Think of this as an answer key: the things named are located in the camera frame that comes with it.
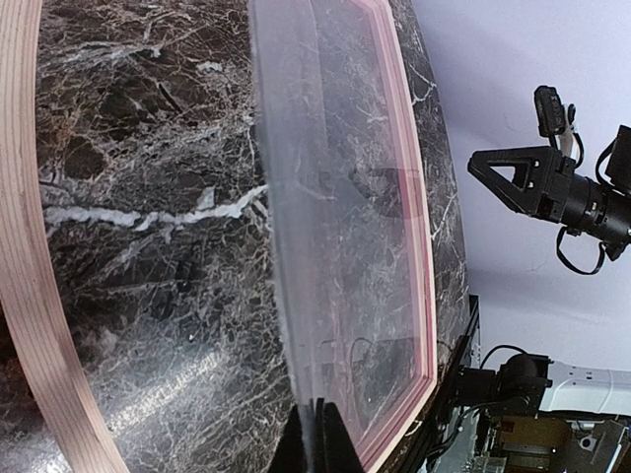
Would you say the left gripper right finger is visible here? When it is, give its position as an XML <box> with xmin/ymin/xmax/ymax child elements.
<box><xmin>315</xmin><ymin>398</ymin><xmax>364</xmax><ymax>473</ymax></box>

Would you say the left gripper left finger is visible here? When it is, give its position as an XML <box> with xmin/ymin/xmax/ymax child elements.
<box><xmin>267</xmin><ymin>405</ymin><xmax>314</xmax><ymax>473</ymax></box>

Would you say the pink wooden picture frame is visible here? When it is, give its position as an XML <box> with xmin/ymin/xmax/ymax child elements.
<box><xmin>1</xmin><ymin>1</ymin><xmax>438</xmax><ymax>472</ymax></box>

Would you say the clear acrylic sheet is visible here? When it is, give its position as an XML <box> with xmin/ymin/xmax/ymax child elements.
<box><xmin>250</xmin><ymin>1</ymin><xmax>430</xmax><ymax>438</ymax></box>

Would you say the black front table rail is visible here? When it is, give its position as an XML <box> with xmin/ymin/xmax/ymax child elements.
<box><xmin>389</xmin><ymin>295</ymin><xmax>479</xmax><ymax>472</ymax></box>

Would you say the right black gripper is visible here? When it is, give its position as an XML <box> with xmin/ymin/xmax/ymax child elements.
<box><xmin>467</xmin><ymin>125</ymin><xmax>630</xmax><ymax>261</ymax></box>

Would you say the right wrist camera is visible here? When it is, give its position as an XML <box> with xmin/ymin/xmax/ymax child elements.
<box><xmin>533</xmin><ymin>85</ymin><xmax>575</xmax><ymax>158</ymax></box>

